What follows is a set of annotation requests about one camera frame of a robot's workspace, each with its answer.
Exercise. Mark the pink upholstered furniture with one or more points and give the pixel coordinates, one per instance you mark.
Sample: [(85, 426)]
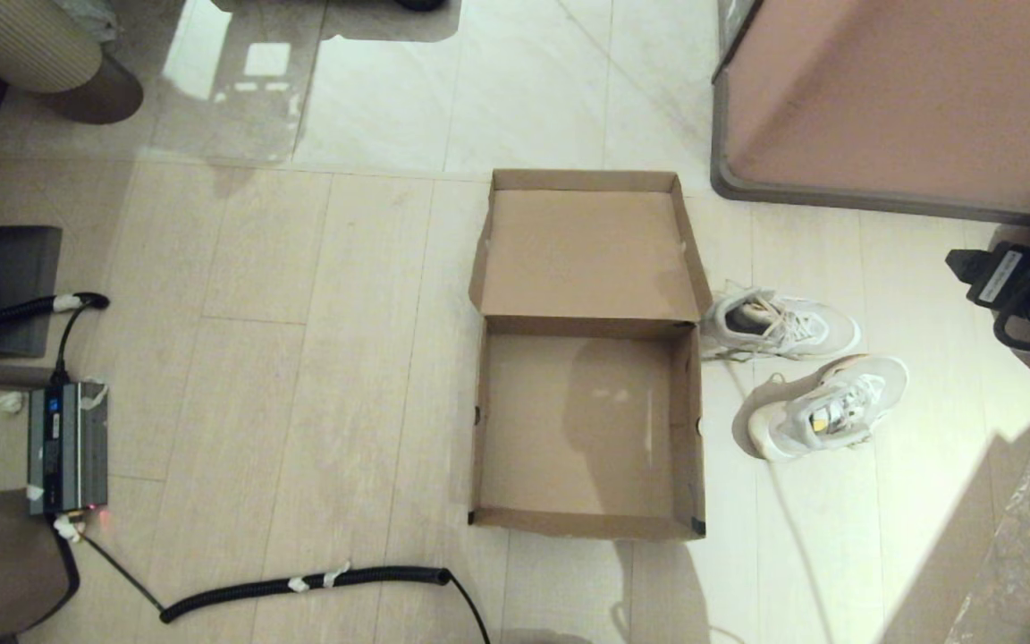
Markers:
[(908, 89)]

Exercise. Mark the white tape wad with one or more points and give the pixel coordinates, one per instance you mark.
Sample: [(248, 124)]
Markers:
[(68, 529)]

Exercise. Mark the white mesh sneaker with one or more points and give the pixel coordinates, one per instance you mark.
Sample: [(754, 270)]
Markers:
[(837, 402), (792, 326)]

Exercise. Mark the grey power inverter box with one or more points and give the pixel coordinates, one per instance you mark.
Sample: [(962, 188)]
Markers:
[(68, 447)]

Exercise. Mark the brown cardboard shoe box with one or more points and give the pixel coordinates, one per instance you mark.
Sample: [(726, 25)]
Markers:
[(586, 420)]

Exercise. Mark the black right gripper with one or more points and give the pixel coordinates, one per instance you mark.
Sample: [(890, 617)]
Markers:
[(1007, 277)]

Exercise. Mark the white crumpled paper scrap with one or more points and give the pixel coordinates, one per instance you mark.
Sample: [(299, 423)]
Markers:
[(5, 402)]

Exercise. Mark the crumpled grey plastic sheet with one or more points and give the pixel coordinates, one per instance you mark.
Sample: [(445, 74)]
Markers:
[(86, 16)]

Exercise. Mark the beige ribbed ottoman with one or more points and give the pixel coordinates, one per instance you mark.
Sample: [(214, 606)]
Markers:
[(23, 45)]

